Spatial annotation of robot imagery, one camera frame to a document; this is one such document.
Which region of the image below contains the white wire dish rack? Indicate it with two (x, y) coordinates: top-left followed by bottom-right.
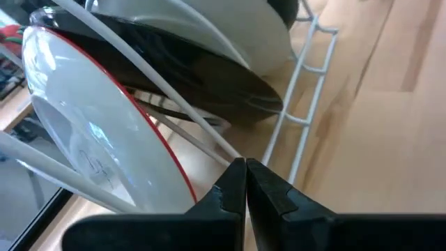
(0, 0), (339, 214)

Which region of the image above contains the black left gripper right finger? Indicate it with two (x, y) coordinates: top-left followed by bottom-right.
(245, 158), (446, 251)

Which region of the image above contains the blue patterned plate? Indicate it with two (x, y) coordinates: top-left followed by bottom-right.
(85, 0), (293, 77)

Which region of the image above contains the black aluminium table frame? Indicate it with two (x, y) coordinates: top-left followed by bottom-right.
(6, 188), (75, 251)

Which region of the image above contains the red chevron pattern plate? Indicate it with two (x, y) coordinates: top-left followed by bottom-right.
(21, 26), (198, 214)

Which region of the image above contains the olive leaf pattern plate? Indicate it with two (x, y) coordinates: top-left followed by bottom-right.
(29, 6), (284, 127)

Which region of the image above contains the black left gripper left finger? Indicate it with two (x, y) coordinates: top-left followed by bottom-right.
(61, 157), (248, 251)

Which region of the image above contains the dark blue glossy plate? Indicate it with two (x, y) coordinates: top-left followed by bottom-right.
(267, 0), (300, 31)

